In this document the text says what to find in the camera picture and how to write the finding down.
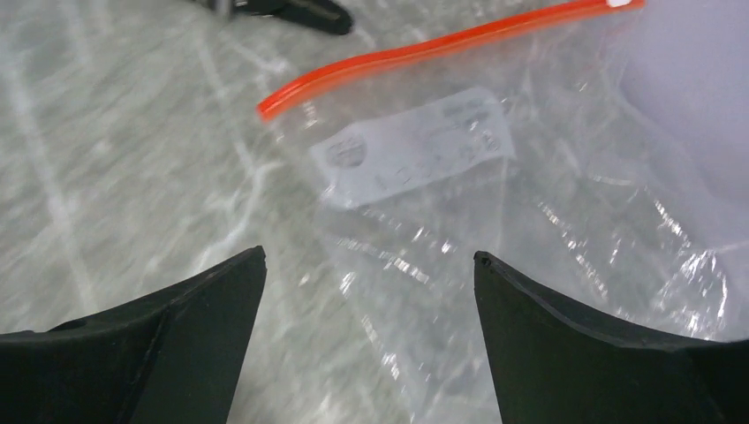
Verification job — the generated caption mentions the black handled pliers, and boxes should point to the black handled pliers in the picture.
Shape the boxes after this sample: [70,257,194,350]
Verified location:
[195,0,354,35]

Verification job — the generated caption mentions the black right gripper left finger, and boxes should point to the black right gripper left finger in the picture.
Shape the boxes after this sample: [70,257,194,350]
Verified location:
[1,246,267,423]

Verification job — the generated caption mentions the clear zip bag orange zipper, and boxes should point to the clear zip bag orange zipper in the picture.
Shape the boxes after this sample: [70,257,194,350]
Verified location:
[258,1,748,423]

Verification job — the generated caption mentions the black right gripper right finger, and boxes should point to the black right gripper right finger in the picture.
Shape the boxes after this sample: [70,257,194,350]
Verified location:
[474,252,748,423]

